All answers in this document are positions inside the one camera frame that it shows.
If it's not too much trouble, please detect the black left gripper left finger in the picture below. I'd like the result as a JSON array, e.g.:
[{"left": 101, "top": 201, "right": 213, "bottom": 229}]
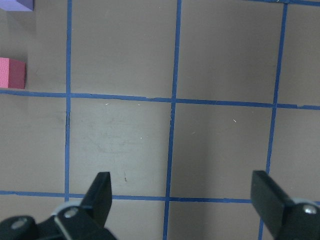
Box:
[{"left": 0, "top": 172, "right": 116, "bottom": 240}]

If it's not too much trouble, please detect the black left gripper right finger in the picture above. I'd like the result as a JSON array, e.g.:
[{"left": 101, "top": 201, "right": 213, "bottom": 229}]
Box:
[{"left": 250, "top": 170, "right": 320, "bottom": 240}]

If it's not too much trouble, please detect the pink foam cube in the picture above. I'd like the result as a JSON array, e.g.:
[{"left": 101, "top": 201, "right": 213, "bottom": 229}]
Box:
[{"left": 0, "top": 57, "right": 26, "bottom": 89}]

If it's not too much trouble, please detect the purple foam cube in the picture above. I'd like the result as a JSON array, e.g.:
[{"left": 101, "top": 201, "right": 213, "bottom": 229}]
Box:
[{"left": 0, "top": 0, "right": 34, "bottom": 12}]

